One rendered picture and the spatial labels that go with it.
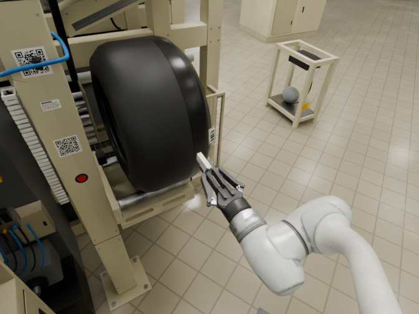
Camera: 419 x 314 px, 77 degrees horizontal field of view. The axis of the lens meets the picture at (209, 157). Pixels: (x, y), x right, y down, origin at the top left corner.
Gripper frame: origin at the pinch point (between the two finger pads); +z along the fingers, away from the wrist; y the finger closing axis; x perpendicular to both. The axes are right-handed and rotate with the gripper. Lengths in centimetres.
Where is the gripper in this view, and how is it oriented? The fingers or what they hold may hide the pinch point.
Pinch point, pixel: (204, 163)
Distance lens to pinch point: 81.9
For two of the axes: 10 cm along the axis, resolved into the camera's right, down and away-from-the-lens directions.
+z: -5.1, -6.9, 5.1
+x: -1.1, 6.4, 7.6
